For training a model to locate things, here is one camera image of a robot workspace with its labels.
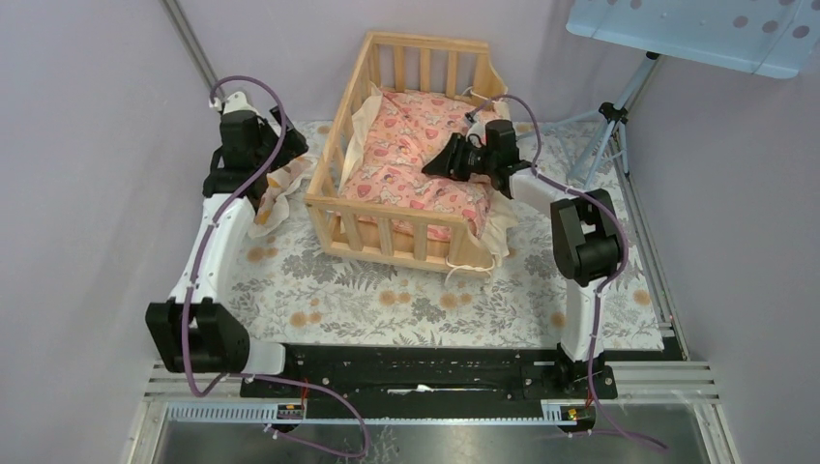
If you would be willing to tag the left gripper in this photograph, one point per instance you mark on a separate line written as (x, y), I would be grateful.
(293, 145)

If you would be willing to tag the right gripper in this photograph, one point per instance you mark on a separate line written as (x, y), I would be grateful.
(449, 162)

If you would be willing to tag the pink patterned bed cushion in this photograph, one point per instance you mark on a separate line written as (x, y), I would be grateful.
(395, 135)

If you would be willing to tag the wooden pet bed frame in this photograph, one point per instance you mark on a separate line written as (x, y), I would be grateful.
(407, 237)

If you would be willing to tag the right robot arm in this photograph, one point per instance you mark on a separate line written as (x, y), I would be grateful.
(588, 244)

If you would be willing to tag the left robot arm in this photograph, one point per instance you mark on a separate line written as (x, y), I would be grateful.
(244, 195)

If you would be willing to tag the floral small pillow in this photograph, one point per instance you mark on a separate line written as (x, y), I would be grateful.
(274, 208)

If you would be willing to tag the black tripod stand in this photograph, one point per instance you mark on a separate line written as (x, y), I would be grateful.
(609, 143)

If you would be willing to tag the grey diagonal pole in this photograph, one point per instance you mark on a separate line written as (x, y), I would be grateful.
(201, 62)

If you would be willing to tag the floral table mat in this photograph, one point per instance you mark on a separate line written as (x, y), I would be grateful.
(282, 287)

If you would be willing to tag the light blue perforated panel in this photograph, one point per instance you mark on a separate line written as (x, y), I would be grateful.
(770, 38)

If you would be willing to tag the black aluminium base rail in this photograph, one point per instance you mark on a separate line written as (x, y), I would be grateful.
(415, 385)

